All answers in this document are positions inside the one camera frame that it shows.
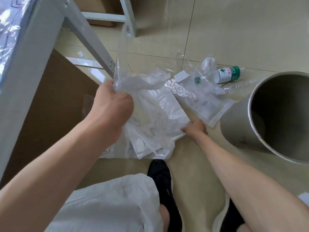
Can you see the clear plastic bag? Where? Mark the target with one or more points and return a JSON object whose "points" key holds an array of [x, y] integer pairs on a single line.
{"points": [[142, 82]]}

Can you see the small brown cardboard box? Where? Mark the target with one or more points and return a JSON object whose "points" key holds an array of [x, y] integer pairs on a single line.
{"points": [[95, 6]]}

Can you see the clear zip pouch with label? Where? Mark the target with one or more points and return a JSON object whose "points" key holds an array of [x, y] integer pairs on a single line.
{"points": [[207, 107]]}

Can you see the person's left leg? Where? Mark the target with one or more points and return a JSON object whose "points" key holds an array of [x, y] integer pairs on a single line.
{"points": [[165, 218]]}

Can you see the green bottle cap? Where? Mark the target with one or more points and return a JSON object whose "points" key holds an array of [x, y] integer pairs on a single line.
{"points": [[197, 80]]}

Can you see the black shoe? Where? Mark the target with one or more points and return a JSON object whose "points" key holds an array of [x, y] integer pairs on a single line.
{"points": [[230, 215], [164, 183]]}

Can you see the small white paper scrap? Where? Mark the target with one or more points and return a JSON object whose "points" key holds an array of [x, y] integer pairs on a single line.
{"points": [[80, 54]]}

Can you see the person's right forearm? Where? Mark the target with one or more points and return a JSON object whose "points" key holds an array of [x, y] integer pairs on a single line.
{"points": [[246, 188]]}

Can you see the person's left fingers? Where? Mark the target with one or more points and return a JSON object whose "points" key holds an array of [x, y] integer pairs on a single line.
{"points": [[120, 97]]}

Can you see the grey cylindrical waste bin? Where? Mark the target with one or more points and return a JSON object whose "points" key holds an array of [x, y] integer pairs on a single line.
{"points": [[237, 123]]}

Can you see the white trousers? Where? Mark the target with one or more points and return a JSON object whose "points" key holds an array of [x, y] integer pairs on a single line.
{"points": [[103, 205]]}

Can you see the white metal table frame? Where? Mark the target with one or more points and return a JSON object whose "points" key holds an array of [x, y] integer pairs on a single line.
{"points": [[29, 57]]}

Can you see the person's left hand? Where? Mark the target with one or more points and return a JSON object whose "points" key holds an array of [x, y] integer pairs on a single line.
{"points": [[109, 107]]}

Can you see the plastic bottle green white label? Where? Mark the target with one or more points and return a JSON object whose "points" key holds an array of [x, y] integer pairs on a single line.
{"points": [[227, 74]]}

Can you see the white plastic packet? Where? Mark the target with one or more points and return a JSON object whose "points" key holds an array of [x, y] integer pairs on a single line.
{"points": [[166, 111]]}

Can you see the large brown cardboard box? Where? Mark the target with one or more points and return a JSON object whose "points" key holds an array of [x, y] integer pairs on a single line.
{"points": [[60, 94]]}

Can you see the crushed clear plastic bottle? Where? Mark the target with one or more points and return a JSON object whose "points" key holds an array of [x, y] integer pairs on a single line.
{"points": [[241, 86]]}

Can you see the person's right fingers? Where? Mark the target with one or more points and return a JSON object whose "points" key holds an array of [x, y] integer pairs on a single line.
{"points": [[189, 128]]}

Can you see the black right shoe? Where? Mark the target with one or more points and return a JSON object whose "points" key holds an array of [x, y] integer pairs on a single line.
{"points": [[230, 215]]}

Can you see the person's left forearm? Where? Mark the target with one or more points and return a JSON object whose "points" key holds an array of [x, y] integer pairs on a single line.
{"points": [[55, 171]]}

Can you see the crumpled silver foil piece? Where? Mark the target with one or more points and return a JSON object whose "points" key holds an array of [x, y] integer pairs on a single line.
{"points": [[177, 88]]}

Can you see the person's right hand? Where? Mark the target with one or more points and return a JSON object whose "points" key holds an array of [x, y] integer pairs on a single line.
{"points": [[198, 129]]}

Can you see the clear plastic wrap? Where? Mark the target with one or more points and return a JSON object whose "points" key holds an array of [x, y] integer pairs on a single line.
{"points": [[193, 70]]}

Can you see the black left shoe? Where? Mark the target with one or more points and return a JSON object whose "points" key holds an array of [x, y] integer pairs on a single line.
{"points": [[164, 183]]}

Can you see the white paper label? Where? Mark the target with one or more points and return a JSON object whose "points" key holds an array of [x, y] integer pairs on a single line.
{"points": [[181, 76]]}

